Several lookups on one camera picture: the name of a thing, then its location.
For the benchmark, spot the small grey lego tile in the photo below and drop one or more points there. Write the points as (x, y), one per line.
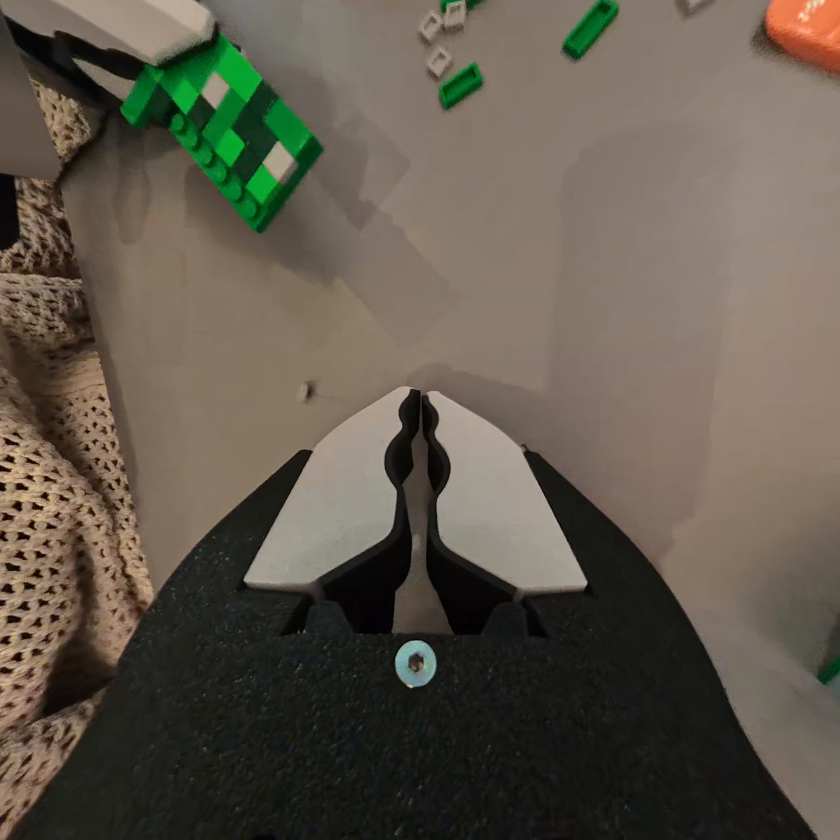
(303, 392)

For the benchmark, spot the orange brick separator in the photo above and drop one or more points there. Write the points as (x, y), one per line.
(804, 33)

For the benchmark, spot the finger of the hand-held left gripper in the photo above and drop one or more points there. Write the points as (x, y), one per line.
(108, 75)
(131, 26)

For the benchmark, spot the long green lego plate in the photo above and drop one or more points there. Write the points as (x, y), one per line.
(831, 670)

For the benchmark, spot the lego pieces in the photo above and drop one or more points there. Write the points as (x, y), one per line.
(459, 85)

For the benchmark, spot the beige knit sweater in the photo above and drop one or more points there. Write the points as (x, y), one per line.
(52, 459)

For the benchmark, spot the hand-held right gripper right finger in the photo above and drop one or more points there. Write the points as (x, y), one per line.
(505, 518)

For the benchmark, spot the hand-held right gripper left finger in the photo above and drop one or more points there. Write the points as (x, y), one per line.
(328, 518)

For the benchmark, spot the green mosaic lego plate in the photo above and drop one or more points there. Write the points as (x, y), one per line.
(249, 138)

